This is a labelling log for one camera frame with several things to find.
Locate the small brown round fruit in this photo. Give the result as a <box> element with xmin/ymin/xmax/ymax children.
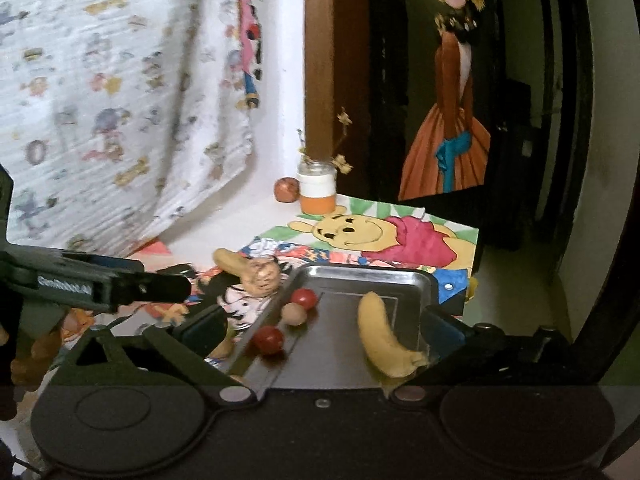
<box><xmin>281</xmin><ymin>302</ymin><xmax>307</xmax><ymax>326</ymax></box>

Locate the wall poster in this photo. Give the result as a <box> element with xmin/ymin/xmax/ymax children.
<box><xmin>398</xmin><ymin>0</ymin><xmax>493</xmax><ymax>202</ymax></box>

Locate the dark cabinet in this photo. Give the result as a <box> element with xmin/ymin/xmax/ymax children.
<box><xmin>502</xmin><ymin>80</ymin><xmax>536</xmax><ymax>251</ymax></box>

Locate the metal baking tray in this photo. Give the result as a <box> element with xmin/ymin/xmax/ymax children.
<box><xmin>220</xmin><ymin>264</ymin><xmax>443</xmax><ymax>391</ymax></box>

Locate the colourful cartoon table cover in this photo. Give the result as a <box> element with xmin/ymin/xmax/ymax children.
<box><xmin>10</xmin><ymin>240</ymin><xmax>331</xmax><ymax>396</ymax></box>

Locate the dark wooden door frame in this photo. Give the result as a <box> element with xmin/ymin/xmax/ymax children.
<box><xmin>565</xmin><ymin>0</ymin><xmax>640</xmax><ymax>386</ymax></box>

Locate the white and orange jar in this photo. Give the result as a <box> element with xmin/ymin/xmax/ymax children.
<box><xmin>297</xmin><ymin>160</ymin><xmax>337</xmax><ymax>215</ymax></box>

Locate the jar with dried flowers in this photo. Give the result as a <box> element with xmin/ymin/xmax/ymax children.
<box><xmin>296</xmin><ymin>107</ymin><xmax>354</xmax><ymax>176</ymax></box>

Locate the white printed blanket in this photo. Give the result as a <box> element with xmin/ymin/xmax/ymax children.
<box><xmin>0</xmin><ymin>0</ymin><xmax>263</xmax><ymax>256</ymax></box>

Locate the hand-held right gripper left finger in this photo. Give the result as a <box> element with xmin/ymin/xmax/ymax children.
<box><xmin>57</xmin><ymin>304</ymin><xmax>261</xmax><ymax>406</ymax></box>

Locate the striped tan melon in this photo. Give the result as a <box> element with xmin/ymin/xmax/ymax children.
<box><xmin>241</xmin><ymin>256</ymin><xmax>282</xmax><ymax>301</ymax></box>

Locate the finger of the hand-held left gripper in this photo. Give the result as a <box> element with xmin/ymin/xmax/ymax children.
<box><xmin>61</xmin><ymin>252</ymin><xmax>147</xmax><ymax>275</ymax></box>
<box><xmin>114</xmin><ymin>271</ymin><xmax>194</xmax><ymax>307</ymax></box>

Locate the small spotted banana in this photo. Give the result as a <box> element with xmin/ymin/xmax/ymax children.
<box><xmin>212</xmin><ymin>247</ymin><xmax>251</xmax><ymax>277</ymax></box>

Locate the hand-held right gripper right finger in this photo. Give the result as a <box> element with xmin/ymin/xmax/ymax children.
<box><xmin>390</xmin><ymin>305</ymin><xmax>598</xmax><ymax>404</ymax></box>

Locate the reddish brown apple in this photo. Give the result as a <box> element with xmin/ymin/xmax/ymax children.
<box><xmin>273</xmin><ymin>176</ymin><xmax>301</xmax><ymax>204</ymax></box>

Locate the brown wooden door frame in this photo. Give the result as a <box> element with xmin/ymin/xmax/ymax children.
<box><xmin>304</xmin><ymin>0</ymin><xmax>371</xmax><ymax>161</ymax></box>

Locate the large yellow banana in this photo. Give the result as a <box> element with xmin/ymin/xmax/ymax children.
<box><xmin>357</xmin><ymin>291</ymin><xmax>430</xmax><ymax>378</ymax></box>

